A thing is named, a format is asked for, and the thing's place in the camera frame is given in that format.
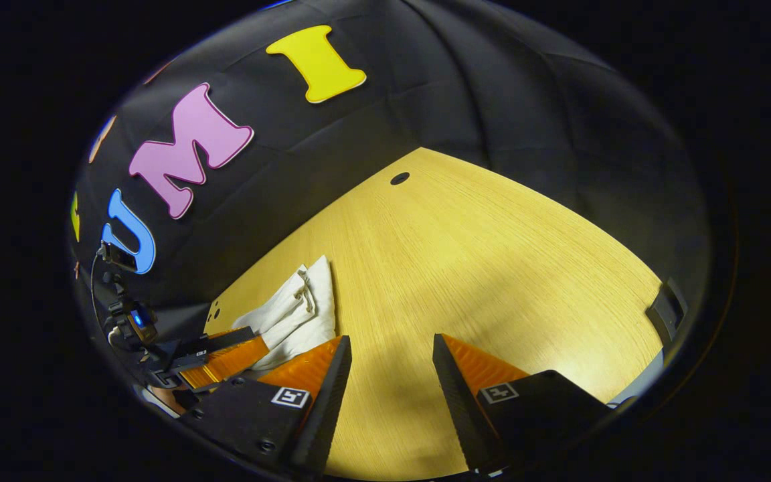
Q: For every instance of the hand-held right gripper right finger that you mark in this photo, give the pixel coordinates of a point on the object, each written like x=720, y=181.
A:
x=466, y=415

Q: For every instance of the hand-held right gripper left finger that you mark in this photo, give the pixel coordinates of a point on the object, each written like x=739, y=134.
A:
x=322, y=415

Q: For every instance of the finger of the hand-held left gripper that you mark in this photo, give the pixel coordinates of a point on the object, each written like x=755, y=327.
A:
x=225, y=361

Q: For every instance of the white jeans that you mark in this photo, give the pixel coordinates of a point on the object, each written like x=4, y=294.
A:
x=305, y=321

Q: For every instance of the dark rectangular object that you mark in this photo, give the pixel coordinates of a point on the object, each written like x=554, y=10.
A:
x=666, y=314

